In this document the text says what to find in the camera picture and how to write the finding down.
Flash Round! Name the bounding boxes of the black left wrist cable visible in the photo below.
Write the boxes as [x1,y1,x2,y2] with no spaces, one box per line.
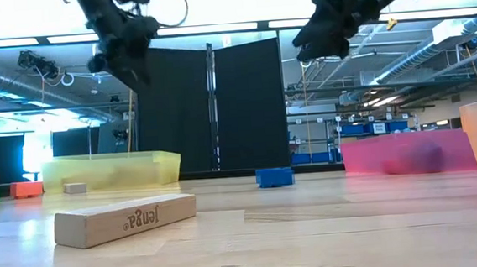
[144,0,191,30]

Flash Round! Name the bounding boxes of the black folding screen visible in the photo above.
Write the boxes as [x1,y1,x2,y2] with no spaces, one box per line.
[130,36,291,184]

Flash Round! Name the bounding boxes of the pink translucent plastic bin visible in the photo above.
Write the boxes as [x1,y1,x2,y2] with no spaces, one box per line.
[339,127,477,181]

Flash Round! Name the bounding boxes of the white ceiling air unit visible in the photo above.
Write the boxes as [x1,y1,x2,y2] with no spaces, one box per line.
[431,16,477,46]

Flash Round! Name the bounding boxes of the black ceiling camera rig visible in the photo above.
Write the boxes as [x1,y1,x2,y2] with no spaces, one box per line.
[15,47,61,82]
[110,128,129,142]

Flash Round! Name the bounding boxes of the black room divider panel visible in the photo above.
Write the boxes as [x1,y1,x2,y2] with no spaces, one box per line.
[50,126,102,158]

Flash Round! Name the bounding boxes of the plain wooden block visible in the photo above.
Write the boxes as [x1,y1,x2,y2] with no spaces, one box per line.
[51,191,200,252]
[62,181,88,196]

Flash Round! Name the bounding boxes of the yellow translucent plastic bin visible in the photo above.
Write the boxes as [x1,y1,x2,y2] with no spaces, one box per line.
[40,148,183,195]

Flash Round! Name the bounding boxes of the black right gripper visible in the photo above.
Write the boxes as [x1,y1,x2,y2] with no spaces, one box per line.
[289,0,391,63]

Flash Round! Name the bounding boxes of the yellow hanging rope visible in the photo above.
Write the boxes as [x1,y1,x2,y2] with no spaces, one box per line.
[122,88,139,154]

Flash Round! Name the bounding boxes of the silver ventilation duct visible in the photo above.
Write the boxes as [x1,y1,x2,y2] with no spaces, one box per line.
[333,15,477,106]

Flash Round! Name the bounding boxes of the blue storage bins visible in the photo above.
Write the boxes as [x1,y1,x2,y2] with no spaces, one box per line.
[338,118,411,139]

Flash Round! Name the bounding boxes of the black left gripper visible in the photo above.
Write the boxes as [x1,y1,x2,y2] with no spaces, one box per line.
[84,12,165,97]

